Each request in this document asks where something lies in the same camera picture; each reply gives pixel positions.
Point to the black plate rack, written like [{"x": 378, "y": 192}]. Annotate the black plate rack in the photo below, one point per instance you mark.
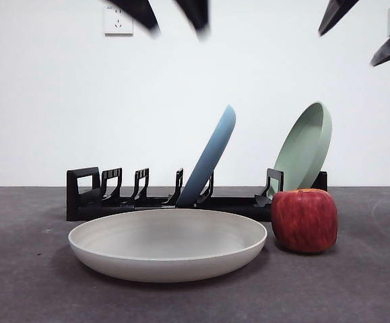
[{"x": 231, "y": 204}]

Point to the blue plate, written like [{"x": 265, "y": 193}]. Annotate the blue plate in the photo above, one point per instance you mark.
[{"x": 211, "y": 154}]

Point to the red apple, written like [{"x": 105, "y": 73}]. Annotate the red apple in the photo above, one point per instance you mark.
[{"x": 304, "y": 222}]

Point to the pale yellow plate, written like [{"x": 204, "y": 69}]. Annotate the pale yellow plate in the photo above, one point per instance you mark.
[{"x": 167, "y": 242}]

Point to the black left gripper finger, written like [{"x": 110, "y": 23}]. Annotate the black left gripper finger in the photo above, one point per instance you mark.
[
  {"x": 137, "y": 13},
  {"x": 199, "y": 17}
]

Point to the green plate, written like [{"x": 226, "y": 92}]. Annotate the green plate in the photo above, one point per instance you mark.
[{"x": 302, "y": 154}]

